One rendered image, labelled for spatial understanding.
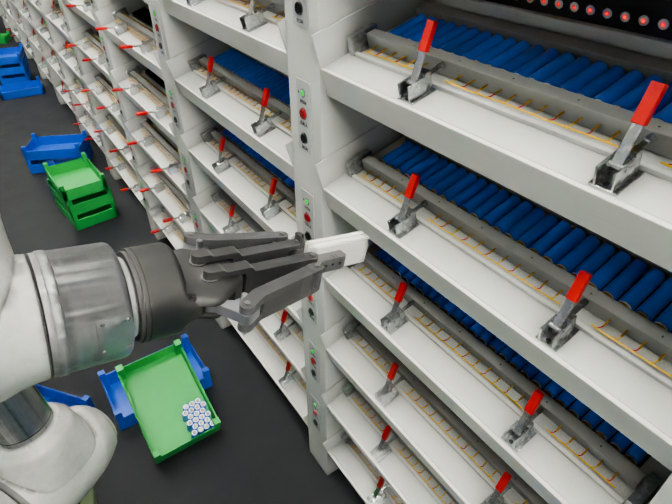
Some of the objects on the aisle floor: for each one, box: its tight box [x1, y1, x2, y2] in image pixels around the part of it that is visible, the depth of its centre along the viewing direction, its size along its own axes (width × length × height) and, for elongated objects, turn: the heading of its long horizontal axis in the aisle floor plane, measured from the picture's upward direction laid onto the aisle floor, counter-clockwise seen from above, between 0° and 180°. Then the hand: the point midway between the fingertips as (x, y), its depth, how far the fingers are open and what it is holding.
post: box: [284, 0, 424, 475], centre depth 96 cm, size 20×9×180 cm, turn 125°
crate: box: [115, 339, 221, 464], centre depth 152 cm, size 30×20×8 cm
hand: (336, 252), depth 50 cm, fingers closed
